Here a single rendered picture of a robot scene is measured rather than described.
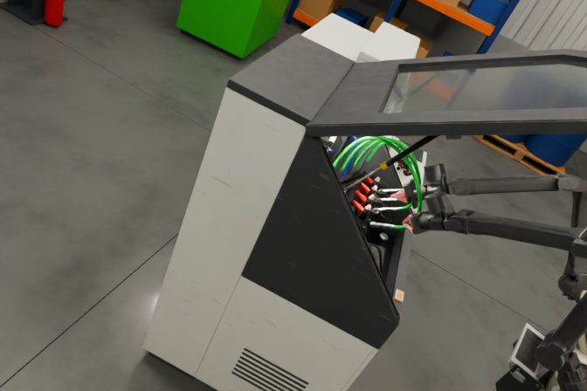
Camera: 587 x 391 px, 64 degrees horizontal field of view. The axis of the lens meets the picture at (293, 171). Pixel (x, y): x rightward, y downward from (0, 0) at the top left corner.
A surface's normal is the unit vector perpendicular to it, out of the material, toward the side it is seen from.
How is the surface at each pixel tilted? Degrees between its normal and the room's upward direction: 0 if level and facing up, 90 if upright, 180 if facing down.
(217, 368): 90
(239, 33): 90
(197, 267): 90
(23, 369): 0
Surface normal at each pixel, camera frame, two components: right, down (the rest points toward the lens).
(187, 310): -0.30, 0.44
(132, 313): 0.36, -0.76
